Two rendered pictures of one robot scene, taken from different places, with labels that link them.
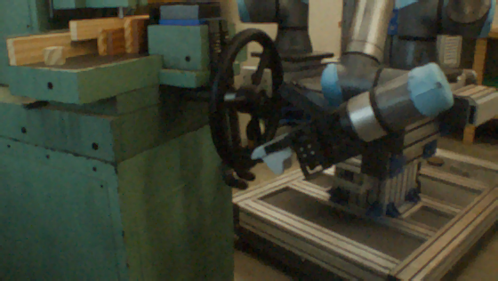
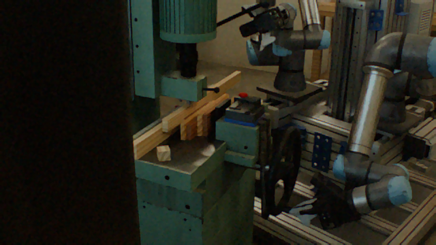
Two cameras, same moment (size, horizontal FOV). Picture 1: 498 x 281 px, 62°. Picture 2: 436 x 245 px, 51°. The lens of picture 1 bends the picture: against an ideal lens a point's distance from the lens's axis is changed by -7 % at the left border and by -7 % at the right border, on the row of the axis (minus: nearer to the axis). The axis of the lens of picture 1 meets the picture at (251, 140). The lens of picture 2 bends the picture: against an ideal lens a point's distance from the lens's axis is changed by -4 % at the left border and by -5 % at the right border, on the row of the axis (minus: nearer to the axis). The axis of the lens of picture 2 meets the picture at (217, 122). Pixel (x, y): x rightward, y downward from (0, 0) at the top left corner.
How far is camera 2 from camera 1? 0.73 m
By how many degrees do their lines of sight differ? 6
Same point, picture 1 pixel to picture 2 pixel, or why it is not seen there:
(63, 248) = not seen: outside the picture
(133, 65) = (214, 156)
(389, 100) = (376, 197)
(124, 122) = (208, 192)
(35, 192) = not seen: hidden behind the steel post
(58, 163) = (152, 211)
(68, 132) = (165, 194)
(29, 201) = not seen: hidden behind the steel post
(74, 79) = (188, 178)
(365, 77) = (360, 170)
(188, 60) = (246, 148)
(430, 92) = (400, 196)
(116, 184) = (201, 230)
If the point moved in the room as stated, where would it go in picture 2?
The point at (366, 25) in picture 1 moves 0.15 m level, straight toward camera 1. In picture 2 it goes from (363, 133) to (366, 156)
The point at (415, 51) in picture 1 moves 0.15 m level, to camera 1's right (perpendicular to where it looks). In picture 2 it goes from (389, 108) to (424, 108)
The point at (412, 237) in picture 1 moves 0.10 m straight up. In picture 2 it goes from (379, 232) to (382, 214)
